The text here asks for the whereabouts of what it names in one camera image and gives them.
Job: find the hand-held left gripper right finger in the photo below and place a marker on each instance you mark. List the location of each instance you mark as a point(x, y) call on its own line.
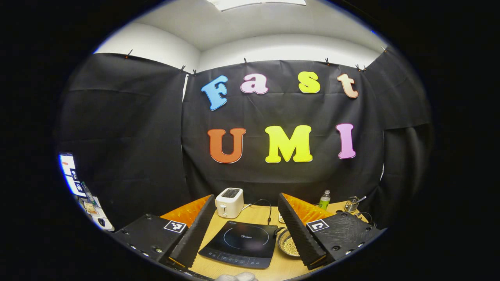
point(299, 234)

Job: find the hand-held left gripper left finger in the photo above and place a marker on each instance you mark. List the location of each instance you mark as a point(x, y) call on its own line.
point(195, 236)

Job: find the pile of yellow soybeans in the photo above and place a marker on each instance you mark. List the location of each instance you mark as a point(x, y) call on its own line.
point(291, 246)

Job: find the stainless steel pot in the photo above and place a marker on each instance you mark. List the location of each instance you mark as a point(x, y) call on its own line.
point(282, 242)

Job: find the black induction cooktop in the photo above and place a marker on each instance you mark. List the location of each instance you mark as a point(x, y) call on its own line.
point(242, 242)

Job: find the green drink bottle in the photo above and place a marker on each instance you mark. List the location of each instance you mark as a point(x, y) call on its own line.
point(324, 201)

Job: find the white toaster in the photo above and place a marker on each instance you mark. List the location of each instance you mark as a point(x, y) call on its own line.
point(229, 203)

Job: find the metal spoon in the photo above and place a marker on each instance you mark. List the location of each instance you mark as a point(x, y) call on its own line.
point(361, 199)

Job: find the black computer mouse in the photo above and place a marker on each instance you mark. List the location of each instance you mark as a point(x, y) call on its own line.
point(101, 222)

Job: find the white side desk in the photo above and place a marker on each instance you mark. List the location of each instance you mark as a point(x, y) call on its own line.
point(97, 212)

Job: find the computer monitor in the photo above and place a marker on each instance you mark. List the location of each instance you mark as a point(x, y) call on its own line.
point(70, 171)

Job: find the row of cloth clips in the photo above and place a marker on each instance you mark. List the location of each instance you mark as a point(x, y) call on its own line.
point(245, 61)

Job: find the large ceiling light panel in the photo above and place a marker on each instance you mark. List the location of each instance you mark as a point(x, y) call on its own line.
point(258, 3)

